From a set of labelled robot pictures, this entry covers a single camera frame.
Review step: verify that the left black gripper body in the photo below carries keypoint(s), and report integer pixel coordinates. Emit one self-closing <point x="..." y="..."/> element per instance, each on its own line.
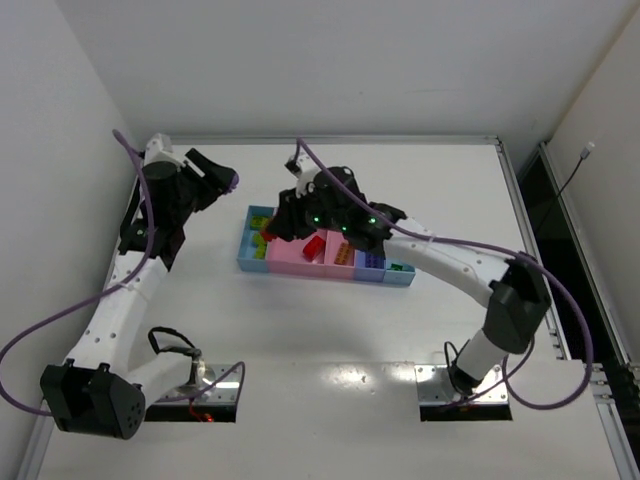
<point x="208" y="176"/>

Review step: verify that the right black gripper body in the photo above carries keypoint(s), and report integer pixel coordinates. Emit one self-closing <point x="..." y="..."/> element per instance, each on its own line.
<point x="288" y="215"/>

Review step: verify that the small lime lego brick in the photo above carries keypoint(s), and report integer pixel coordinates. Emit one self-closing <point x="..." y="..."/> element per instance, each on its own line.
<point x="260" y="252"/>

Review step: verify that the red flower lego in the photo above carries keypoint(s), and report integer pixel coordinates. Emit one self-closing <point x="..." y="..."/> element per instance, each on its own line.
<point x="313" y="248"/>

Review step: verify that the orange lego brick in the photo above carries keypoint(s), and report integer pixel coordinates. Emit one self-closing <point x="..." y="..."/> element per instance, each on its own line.
<point x="343" y="254"/>

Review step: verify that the purple lego brick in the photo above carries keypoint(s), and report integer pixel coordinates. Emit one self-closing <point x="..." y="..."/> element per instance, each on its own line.
<point x="374" y="262"/>

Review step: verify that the purple paw print lego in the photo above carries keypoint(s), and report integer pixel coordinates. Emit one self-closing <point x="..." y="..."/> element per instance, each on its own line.
<point x="233" y="183"/>

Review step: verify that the red orange lego stack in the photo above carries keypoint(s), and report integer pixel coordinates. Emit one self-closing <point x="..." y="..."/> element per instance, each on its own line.
<point x="267" y="237"/>

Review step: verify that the yellow green red lego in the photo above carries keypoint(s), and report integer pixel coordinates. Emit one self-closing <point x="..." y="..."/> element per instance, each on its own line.
<point x="259" y="222"/>

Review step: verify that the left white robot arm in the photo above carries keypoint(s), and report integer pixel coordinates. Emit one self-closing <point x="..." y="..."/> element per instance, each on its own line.
<point x="95" y="391"/>

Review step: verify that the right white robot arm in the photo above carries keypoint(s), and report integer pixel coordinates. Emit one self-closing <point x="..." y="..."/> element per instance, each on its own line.
<point x="511" y="291"/>

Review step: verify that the large pink bin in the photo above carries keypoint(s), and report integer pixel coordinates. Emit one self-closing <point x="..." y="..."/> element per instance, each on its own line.
<point x="286" y="258"/>

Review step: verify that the small pink bin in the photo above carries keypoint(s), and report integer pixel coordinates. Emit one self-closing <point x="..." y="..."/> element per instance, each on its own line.
<point x="337" y="272"/>

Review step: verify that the left light blue bin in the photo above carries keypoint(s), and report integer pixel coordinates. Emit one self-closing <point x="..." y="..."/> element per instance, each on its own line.
<point x="246" y="257"/>

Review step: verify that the light blue bin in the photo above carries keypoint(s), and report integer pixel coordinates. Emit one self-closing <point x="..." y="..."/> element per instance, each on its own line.
<point x="396" y="278"/>
<point x="246" y="257"/>

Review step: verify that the dark blue bin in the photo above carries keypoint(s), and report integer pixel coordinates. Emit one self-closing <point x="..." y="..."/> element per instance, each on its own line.
<point x="362" y="274"/>

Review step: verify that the right light blue bin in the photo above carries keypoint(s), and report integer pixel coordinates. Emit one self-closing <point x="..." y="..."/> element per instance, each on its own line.
<point x="396" y="278"/>

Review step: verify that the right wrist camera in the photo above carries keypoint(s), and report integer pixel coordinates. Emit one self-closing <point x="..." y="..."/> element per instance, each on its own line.
<point x="304" y="170"/>

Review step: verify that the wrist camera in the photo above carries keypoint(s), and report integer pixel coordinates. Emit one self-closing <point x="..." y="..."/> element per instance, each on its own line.
<point x="159" y="149"/>
<point x="304" y="170"/>

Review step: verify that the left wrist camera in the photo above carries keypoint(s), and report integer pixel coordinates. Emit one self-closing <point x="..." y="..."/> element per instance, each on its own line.
<point x="159" y="149"/>

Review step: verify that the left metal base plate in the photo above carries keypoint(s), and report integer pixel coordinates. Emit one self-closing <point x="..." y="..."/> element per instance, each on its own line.
<point x="215" y="382"/>

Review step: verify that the metal base plate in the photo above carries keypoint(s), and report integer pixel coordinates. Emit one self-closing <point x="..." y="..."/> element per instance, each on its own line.
<point x="215" y="382"/>
<point x="435" y="390"/>

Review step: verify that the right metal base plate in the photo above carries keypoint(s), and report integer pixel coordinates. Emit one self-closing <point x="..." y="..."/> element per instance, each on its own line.
<point x="435" y="390"/>

